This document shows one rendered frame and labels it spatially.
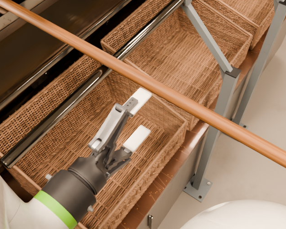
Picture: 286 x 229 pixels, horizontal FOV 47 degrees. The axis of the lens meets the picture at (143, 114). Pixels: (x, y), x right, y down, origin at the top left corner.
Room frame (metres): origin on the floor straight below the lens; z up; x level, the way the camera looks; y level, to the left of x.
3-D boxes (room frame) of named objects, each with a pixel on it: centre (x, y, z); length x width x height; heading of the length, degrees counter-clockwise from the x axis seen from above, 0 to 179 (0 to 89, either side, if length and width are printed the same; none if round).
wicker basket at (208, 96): (1.13, -0.17, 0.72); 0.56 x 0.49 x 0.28; 145
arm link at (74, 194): (0.24, 0.14, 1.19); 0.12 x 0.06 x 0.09; 54
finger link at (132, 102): (0.39, 0.03, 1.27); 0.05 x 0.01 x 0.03; 144
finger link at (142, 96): (0.41, 0.01, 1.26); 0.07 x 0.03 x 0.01; 144
